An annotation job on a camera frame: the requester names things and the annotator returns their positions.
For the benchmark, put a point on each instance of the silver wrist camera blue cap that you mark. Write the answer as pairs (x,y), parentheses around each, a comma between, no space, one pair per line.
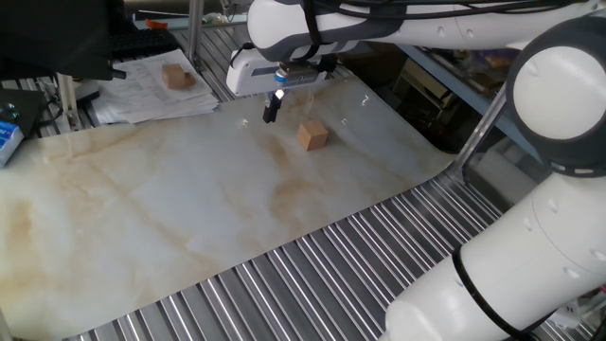
(303,75)

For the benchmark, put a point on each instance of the beige equipment box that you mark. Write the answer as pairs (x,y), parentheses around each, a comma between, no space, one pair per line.
(416,83)

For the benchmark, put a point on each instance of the black keyboard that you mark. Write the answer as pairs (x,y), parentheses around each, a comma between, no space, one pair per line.
(142,43)

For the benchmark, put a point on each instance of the marble pattern table mat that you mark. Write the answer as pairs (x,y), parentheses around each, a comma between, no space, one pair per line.
(165,213)

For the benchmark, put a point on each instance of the light wooden block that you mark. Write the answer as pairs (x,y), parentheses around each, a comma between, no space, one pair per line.
(172,77)

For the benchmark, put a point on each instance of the aluminium frame post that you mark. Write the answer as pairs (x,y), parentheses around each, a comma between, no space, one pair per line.
(195,33)
(478,132)

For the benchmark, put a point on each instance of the blue white tissue pack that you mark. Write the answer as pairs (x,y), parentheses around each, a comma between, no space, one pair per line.
(8,142)

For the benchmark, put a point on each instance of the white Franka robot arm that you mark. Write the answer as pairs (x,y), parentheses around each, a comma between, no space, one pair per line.
(521,265)

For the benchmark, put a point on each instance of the black flat pad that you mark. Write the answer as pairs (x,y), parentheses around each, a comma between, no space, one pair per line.
(23,104)

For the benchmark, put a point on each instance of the small brown wooden block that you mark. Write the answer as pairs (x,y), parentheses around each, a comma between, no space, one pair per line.
(190,80)

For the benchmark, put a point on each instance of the small orange object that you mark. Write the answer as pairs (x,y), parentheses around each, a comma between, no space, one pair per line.
(156,24)

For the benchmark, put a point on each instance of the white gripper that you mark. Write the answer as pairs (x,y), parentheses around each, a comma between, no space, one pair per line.
(246,80)

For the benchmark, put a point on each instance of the blue grey metal shelf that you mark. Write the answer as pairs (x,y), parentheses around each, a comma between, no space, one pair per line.
(450,81)

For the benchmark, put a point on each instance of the white paper stack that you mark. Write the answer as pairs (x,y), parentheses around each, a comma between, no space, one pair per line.
(142,102)

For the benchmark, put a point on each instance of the black computer monitor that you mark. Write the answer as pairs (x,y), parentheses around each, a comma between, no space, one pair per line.
(47,38)

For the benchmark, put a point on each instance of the small wooden cube block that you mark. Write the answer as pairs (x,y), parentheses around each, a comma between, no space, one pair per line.
(312,137)

